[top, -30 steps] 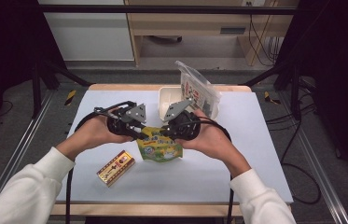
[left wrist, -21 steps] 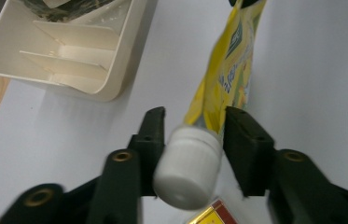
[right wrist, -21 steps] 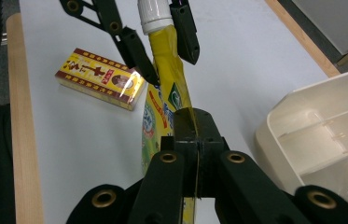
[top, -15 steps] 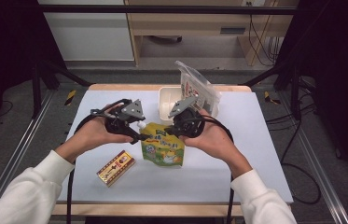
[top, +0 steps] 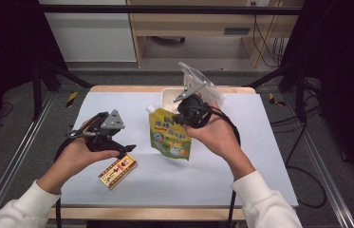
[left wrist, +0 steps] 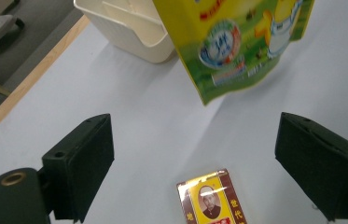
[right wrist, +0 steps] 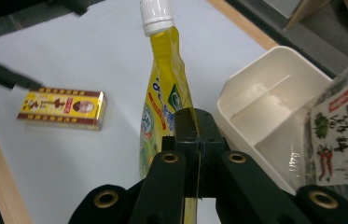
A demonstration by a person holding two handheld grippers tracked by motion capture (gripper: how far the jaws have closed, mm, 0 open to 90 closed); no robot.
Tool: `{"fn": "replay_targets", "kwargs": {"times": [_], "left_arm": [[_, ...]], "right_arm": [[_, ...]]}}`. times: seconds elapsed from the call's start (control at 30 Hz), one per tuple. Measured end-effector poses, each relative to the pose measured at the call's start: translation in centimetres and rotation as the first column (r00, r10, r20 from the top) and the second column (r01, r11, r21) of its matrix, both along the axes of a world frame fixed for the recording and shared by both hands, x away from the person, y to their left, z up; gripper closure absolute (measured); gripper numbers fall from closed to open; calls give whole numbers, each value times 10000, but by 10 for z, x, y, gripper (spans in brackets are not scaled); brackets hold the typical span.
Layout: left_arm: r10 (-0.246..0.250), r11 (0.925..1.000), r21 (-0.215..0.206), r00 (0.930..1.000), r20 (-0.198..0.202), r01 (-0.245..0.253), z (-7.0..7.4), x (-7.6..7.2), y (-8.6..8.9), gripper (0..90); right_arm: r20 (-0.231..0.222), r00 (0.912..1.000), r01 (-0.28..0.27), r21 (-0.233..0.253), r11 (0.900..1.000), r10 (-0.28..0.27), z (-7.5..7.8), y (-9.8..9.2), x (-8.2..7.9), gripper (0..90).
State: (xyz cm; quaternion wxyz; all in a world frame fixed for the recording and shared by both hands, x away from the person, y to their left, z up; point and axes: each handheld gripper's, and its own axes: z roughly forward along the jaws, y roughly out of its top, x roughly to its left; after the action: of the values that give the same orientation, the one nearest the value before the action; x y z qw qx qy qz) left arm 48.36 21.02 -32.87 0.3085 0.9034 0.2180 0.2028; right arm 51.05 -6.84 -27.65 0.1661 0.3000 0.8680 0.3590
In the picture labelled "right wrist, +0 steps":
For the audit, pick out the small yellow and red box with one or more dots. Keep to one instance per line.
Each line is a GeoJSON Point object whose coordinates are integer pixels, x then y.
{"type": "Point", "coordinates": [62, 109]}

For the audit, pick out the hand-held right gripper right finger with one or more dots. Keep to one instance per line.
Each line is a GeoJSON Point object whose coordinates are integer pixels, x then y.
{"type": "Point", "coordinates": [210, 146]}

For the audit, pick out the cream plastic divided container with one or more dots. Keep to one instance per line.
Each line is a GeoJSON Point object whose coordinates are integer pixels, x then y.
{"type": "Point", "coordinates": [265, 102]}

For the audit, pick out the clear dried seaweed packet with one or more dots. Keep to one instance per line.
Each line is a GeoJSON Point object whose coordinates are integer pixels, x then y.
{"type": "Point", "coordinates": [342, 124]}

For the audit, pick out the wooden desk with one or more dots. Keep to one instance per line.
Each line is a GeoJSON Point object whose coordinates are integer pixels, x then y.
{"type": "Point", "coordinates": [307, 12]}

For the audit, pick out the yellow spout pouch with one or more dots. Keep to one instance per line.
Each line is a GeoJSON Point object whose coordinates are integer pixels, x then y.
{"type": "Point", "coordinates": [165, 77]}

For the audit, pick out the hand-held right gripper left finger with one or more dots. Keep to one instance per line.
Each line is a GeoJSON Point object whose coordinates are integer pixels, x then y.
{"type": "Point", "coordinates": [190, 137]}

